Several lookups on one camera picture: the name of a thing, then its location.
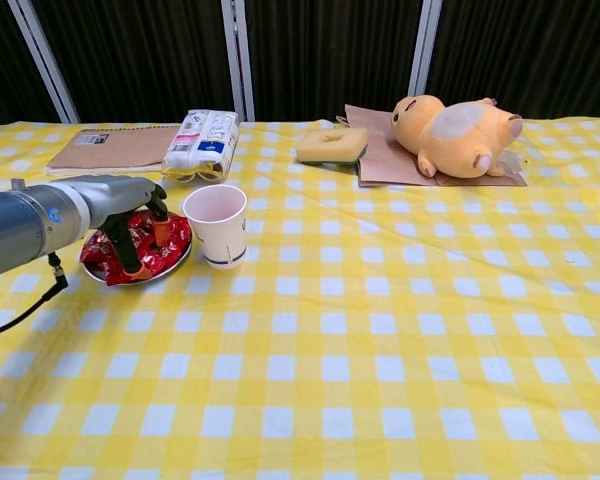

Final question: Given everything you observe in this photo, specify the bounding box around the clear plastic wrapper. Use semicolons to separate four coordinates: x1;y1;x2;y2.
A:
494;149;526;177

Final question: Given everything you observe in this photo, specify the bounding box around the yellow checkered tablecloth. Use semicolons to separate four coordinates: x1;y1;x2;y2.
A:
0;115;600;480

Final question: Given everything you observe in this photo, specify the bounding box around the brown spiral notebook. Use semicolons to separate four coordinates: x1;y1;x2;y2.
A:
45;124;182;177

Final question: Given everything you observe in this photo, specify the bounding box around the white paper cup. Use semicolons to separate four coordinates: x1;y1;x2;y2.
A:
182;184;249;271

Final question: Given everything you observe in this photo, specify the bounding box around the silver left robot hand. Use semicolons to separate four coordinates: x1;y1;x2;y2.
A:
79;174;172;279

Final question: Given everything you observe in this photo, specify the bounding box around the yellow plush toy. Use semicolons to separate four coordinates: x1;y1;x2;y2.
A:
390;94;525;179

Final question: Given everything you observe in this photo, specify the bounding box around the yellow sponge with hole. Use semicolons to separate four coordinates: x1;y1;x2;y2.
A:
295;127;370;165

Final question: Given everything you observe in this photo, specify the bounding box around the white frame post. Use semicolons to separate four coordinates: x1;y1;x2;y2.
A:
221;0;256;123
408;0;444;96
7;0;81;124

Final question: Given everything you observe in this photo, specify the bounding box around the red wrapped candy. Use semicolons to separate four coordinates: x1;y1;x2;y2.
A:
79;233;115;269
167;217;192;256
139;247;179;276

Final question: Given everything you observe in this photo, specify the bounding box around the round steel plate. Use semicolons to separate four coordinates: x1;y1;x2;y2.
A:
81;212;194;286

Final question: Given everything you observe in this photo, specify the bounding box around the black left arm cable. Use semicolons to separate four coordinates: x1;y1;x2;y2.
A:
0;252;70;341

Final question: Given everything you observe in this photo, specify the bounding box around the white plastic-wrapped pack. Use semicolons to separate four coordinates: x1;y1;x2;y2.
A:
160;108;240;182

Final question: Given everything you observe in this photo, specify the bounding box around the brown paper bag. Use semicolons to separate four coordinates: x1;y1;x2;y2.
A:
335;103;528;189

